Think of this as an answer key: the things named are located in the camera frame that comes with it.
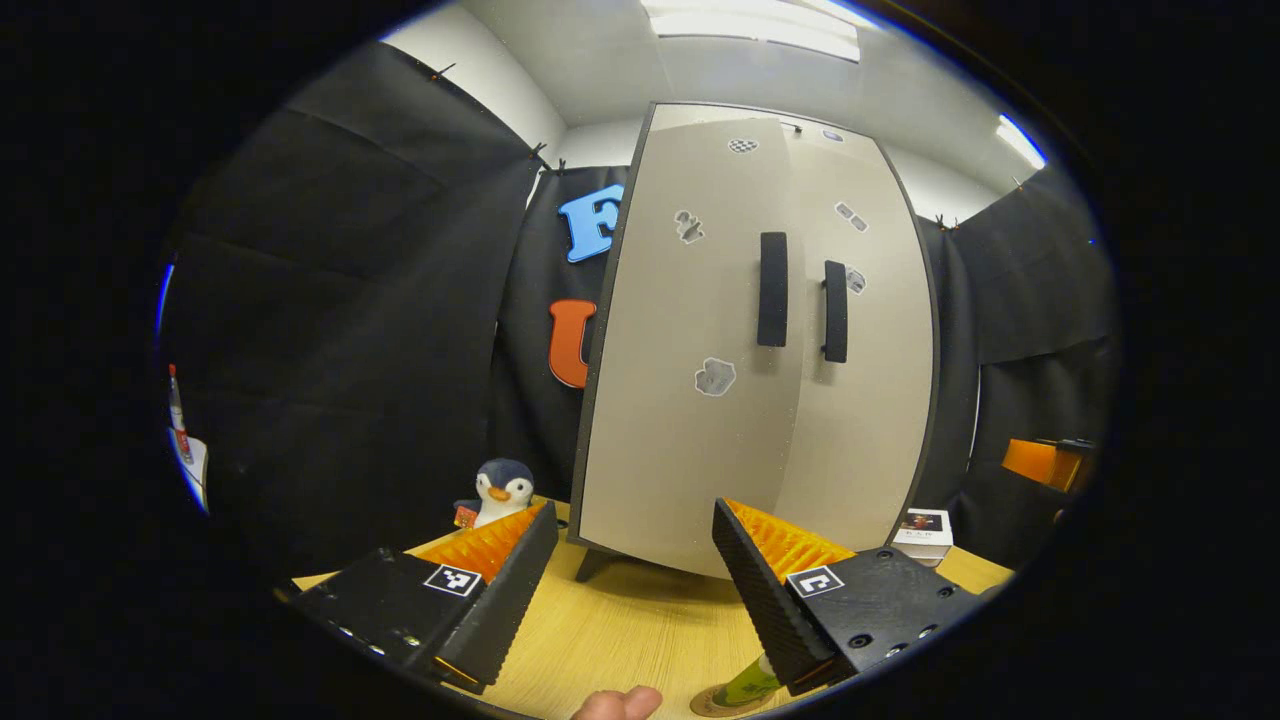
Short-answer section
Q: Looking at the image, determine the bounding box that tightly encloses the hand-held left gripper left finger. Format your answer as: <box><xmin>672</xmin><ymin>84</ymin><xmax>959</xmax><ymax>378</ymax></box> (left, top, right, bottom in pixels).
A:
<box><xmin>290</xmin><ymin>500</ymin><xmax>559</xmax><ymax>694</ymax></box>

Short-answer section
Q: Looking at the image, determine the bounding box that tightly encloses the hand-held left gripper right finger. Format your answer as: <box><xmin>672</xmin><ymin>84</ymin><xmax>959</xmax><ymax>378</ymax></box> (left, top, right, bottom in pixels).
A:
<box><xmin>712</xmin><ymin>497</ymin><xmax>986</xmax><ymax>698</ymax></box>

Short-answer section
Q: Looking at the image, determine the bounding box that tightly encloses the green label bottle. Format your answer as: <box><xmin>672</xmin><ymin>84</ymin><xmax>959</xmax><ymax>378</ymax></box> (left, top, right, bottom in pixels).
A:
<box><xmin>712</xmin><ymin>653</ymin><xmax>783</xmax><ymax>708</ymax></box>

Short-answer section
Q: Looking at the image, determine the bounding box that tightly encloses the round brown coaster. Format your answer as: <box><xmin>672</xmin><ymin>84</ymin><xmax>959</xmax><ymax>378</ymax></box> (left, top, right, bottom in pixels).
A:
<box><xmin>690</xmin><ymin>683</ymin><xmax>791</xmax><ymax>719</ymax></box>

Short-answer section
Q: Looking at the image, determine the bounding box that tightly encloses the grey cabinet door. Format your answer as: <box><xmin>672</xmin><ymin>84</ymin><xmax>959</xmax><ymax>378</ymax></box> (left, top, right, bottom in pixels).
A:
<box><xmin>770</xmin><ymin>130</ymin><xmax>936</xmax><ymax>553</ymax></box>
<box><xmin>578</xmin><ymin>118</ymin><xmax>801</xmax><ymax>579</ymax></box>

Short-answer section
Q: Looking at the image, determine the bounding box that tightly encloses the grey cabinet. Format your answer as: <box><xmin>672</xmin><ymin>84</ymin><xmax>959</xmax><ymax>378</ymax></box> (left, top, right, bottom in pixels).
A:
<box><xmin>568</xmin><ymin>102</ymin><xmax>943</xmax><ymax>583</ymax></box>

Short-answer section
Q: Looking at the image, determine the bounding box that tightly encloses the slim red and white bottle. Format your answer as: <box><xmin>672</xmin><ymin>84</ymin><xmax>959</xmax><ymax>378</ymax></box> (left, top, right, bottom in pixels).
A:
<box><xmin>167</xmin><ymin>363</ymin><xmax>193</xmax><ymax>466</ymax></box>

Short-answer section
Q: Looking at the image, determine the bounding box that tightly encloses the penguin plush toy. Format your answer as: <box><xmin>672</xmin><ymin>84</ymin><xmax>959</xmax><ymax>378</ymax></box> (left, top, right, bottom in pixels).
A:
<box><xmin>453</xmin><ymin>458</ymin><xmax>537</xmax><ymax>531</ymax></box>

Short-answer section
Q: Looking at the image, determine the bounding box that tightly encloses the small ceiling light panel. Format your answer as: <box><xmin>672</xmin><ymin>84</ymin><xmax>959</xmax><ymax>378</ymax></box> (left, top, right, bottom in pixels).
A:
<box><xmin>995</xmin><ymin>113</ymin><xmax>1048</xmax><ymax>171</ymax></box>

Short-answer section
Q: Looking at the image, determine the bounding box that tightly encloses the white object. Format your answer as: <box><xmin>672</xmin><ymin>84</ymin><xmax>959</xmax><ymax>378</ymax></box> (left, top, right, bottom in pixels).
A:
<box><xmin>168</xmin><ymin>428</ymin><xmax>209</xmax><ymax>513</ymax></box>

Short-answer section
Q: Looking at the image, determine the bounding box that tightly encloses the large ceiling light panel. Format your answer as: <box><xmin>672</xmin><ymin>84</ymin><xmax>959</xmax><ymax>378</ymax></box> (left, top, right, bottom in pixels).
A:
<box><xmin>640</xmin><ymin>0</ymin><xmax>863</xmax><ymax>63</ymax></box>

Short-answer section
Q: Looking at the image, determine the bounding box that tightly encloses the black door handle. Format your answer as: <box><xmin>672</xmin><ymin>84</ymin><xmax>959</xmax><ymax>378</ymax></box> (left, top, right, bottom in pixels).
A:
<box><xmin>822</xmin><ymin>260</ymin><xmax>849</xmax><ymax>364</ymax></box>
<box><xmin>757</xmin><ymin>232</ymin><xmax>789</xmax><ymax>348</ymax></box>

